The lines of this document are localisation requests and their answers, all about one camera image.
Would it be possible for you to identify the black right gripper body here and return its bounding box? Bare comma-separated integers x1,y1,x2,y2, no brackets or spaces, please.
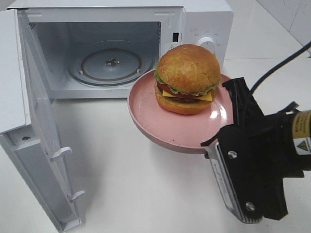
200,111,311,221

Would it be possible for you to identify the glass microwave turntable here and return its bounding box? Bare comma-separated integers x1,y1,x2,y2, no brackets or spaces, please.
68,48,154,86

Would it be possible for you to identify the white microwave oven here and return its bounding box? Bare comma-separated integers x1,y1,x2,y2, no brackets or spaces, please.
8,0,234,99

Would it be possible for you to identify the white upper microwave knob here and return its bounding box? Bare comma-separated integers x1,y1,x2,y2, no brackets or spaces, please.
196,35,216,54

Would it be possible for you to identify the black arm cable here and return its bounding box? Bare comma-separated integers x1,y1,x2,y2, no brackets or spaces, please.
250,40,311,94

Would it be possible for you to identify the pink round plate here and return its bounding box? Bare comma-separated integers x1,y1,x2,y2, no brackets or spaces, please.
127,71,233,154

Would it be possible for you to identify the white warning label sticker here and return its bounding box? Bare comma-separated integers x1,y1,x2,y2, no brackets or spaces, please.
164,43,179,53

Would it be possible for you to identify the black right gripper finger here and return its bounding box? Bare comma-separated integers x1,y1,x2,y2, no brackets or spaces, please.
221,77,265,131

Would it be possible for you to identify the white microwave door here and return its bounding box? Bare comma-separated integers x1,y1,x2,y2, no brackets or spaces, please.
0,9,84,233

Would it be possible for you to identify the toy burger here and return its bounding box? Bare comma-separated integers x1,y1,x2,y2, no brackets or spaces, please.
154,44,222,115

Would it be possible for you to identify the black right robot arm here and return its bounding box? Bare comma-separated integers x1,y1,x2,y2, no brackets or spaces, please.
203,78,311,224

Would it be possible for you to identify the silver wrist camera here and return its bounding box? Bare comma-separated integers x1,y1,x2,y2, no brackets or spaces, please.
204,124,265,224

